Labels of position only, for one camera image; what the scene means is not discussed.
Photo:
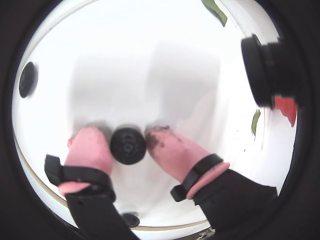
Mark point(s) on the gripper finger with stained pink tip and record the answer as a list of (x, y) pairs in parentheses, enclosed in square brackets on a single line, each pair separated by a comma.
[(180, 155)]

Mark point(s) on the gripper finger with pink tip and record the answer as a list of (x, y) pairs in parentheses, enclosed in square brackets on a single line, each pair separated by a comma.
[(87, 152)]

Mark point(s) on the small dark blueberry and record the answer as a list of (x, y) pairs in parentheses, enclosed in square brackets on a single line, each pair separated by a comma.
[(131, 220), (128, 146)]

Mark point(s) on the red collapsible silicone cup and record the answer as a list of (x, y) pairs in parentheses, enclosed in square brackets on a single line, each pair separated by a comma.
[(287, 107)]

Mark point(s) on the white paper sheet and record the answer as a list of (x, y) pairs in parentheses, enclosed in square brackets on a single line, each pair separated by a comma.
[(175, 75)]

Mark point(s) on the small narrow green leaf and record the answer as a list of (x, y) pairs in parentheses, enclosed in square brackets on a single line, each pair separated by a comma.
[(255, 120)]

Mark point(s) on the large dark blueberry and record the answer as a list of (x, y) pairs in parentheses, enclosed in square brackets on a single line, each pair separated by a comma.
[(28, 80)]

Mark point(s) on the large green leaf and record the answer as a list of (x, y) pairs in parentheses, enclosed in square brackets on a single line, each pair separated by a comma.
[(215, 10)]

